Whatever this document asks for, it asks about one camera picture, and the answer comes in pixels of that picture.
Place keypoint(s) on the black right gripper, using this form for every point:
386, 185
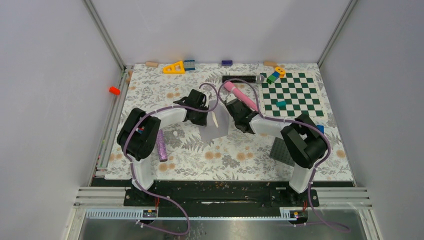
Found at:
248, 108

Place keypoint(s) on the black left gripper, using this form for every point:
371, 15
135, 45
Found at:
202, 122

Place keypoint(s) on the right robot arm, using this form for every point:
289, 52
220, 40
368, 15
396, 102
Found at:
305, 143

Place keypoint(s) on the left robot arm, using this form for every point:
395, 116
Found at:
138, 147

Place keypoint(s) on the pink microphone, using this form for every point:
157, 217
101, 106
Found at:
232, 88

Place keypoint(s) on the grey and blue brick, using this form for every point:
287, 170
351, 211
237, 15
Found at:
189, 65

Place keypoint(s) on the yellow triangle shape toy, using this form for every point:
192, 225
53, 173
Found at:
175, 68

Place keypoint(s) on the black microphone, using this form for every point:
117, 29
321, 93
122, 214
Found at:
257, 79

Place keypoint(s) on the teal cube on chessboard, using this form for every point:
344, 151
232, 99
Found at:
281, 104

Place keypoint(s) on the green blue toy brick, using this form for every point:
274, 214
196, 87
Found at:
273, 77

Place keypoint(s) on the purple flat toy brick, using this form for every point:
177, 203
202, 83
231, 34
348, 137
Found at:
226, 62

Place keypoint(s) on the dark grey studded baseplate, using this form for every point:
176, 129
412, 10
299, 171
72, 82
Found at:
279, 152

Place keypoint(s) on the wooden block back right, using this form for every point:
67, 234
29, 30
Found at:
270, 64

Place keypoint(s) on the light wooden block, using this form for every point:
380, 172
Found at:
151, 64

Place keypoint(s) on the green white chessboard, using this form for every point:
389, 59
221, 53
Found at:
300, 91

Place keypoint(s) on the blue red toy car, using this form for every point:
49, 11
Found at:
140, 130

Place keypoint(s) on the purple glitter microphone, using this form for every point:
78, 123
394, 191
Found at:
161, 146

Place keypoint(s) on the multicolour brick stack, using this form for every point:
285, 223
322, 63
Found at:
321, 128

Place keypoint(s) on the red plastic cylinder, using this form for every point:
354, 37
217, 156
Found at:
115, 91

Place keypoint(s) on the orange yellow ring toy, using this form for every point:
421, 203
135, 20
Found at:
279, 72

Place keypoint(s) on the wooden block by rail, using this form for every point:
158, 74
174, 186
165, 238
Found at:
129, 76

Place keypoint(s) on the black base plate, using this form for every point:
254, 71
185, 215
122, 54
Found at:
214, 198

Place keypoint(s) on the aluminium side rail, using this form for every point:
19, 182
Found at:
112, 122

